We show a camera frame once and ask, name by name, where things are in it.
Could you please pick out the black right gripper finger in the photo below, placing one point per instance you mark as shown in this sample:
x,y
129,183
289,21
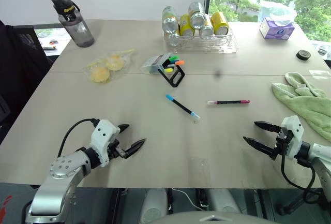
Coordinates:
x,y
259,145
267,126

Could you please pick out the purple tissue box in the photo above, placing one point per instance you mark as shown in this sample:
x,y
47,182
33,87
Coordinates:
x,y
275,30

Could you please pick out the clear plastic bread bag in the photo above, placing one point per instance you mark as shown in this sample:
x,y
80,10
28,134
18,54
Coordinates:
x,y
122,56

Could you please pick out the grey plastic marker holder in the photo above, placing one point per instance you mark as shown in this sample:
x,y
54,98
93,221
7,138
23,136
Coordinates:
x,y
154,63

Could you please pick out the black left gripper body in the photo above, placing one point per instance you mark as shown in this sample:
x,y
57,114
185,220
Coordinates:
x,y
118,151

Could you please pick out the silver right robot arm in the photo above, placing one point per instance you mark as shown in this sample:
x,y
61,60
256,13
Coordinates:
x,y
320,156

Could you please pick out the green towel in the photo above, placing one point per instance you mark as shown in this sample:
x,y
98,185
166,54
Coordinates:
x,y
307,102

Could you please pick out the black pen pink cap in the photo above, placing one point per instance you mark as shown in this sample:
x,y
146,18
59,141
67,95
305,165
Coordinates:
x,y
228,102

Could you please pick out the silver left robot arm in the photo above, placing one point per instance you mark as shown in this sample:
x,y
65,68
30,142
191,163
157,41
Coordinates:
x,y
59,177

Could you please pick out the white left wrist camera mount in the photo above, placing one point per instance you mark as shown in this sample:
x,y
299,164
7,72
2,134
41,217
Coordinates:
x,y
103,136

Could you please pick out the grey robot torso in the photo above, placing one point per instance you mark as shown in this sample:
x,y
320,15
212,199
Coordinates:
x,y
214,219

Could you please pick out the black office chair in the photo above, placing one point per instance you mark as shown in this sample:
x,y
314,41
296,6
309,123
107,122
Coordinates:
x,y
18,66

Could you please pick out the grey rounded robot leg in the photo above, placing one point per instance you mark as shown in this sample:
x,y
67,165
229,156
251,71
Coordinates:
x,y
154,204
223,200

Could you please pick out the grey water bottle black lid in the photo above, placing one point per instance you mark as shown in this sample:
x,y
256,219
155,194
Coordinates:
x,y
77,27

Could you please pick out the black tape roll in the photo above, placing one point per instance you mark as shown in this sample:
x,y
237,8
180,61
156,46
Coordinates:
x,y
303,54

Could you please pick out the small yellow bun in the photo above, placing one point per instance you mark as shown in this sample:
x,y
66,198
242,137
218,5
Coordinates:
x,y
115,62
99,75

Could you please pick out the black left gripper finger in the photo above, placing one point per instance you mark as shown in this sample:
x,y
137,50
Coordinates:
x,y
135,147
123,127

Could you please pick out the clear plastic drink rack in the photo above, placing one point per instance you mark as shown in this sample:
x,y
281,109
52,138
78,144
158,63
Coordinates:
x,y
214,44

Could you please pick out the black pen blue cap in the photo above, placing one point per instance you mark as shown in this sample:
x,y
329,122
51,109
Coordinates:
x,y
182,106

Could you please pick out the clear plastic drink bottle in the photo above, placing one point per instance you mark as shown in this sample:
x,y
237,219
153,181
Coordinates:
x,y
172,39
207,29
169,18
196,14

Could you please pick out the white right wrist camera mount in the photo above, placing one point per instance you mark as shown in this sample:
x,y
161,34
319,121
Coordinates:
x,y
293,128

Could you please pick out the black chair base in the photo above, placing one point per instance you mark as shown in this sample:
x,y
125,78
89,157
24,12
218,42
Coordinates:
x,y
292,206

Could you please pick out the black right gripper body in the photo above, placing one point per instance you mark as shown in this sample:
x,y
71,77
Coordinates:
x,y
283,143

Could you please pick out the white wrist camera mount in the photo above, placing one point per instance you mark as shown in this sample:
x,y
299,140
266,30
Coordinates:
x,y
293,128
103,136

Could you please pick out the black metal stand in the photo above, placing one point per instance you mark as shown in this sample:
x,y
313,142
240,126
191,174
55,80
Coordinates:
x,y
165,78

